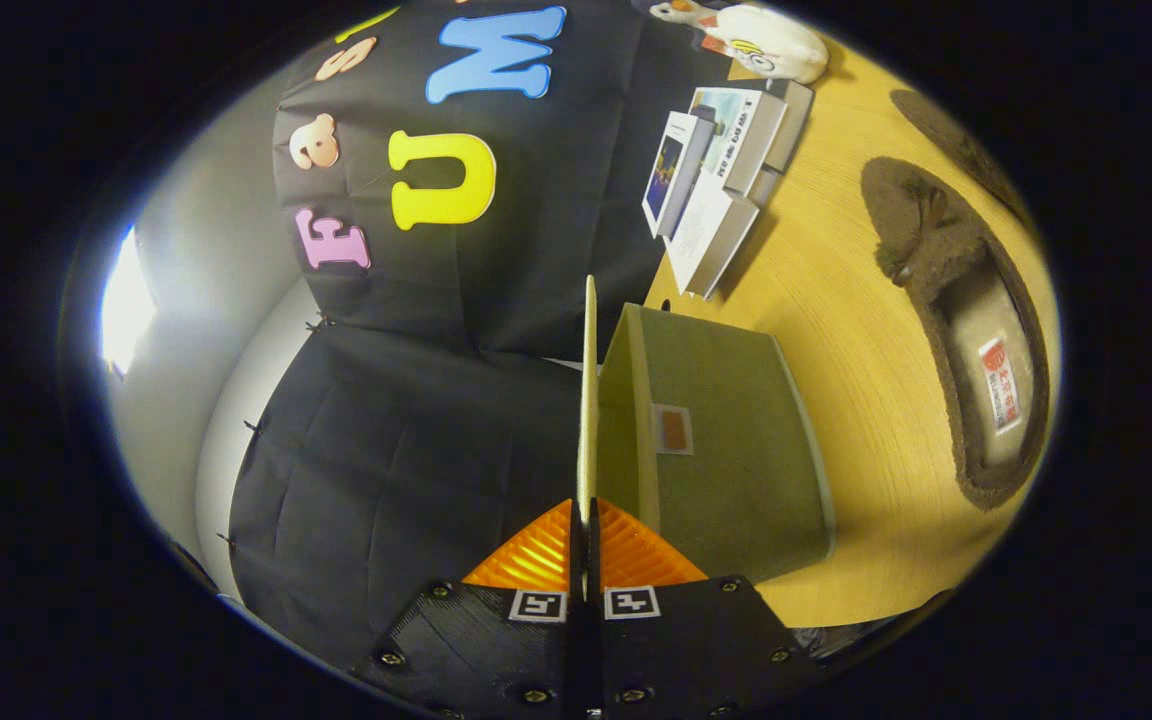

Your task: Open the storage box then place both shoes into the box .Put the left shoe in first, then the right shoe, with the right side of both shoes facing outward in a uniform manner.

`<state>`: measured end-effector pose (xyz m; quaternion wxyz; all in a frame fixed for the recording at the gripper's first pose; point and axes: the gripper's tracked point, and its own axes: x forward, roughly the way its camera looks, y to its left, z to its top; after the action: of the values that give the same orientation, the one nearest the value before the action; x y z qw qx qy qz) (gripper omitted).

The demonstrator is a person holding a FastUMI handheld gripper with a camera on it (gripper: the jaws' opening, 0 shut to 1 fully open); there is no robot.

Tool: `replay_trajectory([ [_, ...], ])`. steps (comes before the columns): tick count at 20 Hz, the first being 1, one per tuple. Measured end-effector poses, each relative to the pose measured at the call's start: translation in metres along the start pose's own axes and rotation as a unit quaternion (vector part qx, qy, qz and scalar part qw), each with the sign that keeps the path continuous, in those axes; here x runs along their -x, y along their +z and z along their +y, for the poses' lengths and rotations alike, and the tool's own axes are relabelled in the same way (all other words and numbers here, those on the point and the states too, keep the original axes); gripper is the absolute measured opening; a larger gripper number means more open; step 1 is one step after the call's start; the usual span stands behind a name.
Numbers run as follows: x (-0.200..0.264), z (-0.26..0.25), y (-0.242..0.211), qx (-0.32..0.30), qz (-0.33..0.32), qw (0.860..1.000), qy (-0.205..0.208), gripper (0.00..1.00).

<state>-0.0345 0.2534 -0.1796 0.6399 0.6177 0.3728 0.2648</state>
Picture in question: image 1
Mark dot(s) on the small dark-cover book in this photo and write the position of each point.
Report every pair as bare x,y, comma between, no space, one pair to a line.
666,175

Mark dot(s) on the dark grey book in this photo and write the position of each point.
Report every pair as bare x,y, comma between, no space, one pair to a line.
798,120

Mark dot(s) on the penguin plush toy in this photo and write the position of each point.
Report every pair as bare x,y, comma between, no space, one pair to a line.
681,12

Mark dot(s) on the green fabric storage box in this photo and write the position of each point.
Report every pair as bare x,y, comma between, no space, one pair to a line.
726,470

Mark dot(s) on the white plush toy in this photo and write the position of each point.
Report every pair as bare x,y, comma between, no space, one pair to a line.
786,45

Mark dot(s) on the brown fuzzy shoe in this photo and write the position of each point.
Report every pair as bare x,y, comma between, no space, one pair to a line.
921,230
946,125

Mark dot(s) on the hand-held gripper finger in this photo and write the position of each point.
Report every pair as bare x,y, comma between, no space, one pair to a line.
598,640
576,640

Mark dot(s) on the white paperback book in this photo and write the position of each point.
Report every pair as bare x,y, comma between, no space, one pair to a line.
711,235

